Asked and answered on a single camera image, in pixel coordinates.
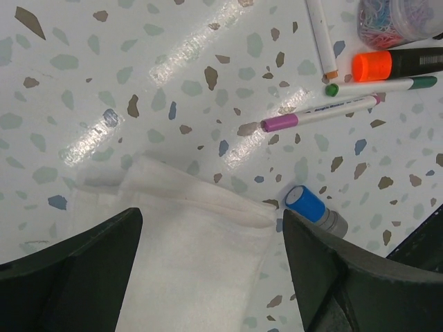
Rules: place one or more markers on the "clear jar of paperclips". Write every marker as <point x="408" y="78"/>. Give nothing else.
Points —
<point x="388" y="24"/>

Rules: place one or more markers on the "peach capped white marker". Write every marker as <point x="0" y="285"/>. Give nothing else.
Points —
<point x="323" y="41"/>

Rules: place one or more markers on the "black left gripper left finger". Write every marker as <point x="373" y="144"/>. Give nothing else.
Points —
<point x="77" y="284"/>

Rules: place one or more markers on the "pink capped white marker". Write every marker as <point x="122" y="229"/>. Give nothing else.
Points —
<point x="291" y="120"/>

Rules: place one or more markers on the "orange capped black highlighter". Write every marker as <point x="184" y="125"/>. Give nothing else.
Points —
<point x="394" y="64"/>

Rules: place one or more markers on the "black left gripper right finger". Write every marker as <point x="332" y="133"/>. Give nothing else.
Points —
<point x="342" y="287"/>

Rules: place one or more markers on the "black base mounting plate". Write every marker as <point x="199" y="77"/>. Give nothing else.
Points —
<point x="423" y="247"/>

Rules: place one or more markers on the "white folded towel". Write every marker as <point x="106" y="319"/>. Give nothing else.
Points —
<point x="200" y="252"/>

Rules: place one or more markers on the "blue grey stamp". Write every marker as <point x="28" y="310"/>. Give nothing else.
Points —
<point x="301" y="200"/>

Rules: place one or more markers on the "green capped white marker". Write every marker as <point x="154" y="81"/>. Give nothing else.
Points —
<point x="384" y="86"/>

